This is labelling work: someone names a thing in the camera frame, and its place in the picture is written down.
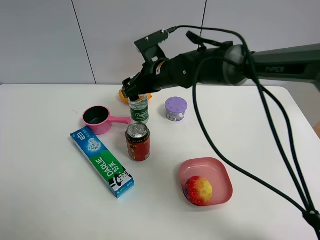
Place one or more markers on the green label water bottle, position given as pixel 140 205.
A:
pixel 139 110

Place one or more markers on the red soda can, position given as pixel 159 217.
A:
pixel 138 141

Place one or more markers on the orange mango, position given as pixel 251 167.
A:
pixel 126 100

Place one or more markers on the red yellow dimpled ball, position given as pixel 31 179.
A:
pixel 198 190

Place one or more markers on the pink toy saucepan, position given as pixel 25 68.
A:
pixel 99 119

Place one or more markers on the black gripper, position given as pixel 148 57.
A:
pixel 205 66

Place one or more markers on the pink square plate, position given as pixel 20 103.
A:
pixel 214 171

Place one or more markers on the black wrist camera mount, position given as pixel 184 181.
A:
pixel 149 46

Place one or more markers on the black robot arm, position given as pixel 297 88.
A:
pixel 226 67

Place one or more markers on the purple lid air freshener jar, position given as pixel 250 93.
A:
pixel 175 108

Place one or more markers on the blue green toothpaste box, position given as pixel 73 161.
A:
pixel 111 171

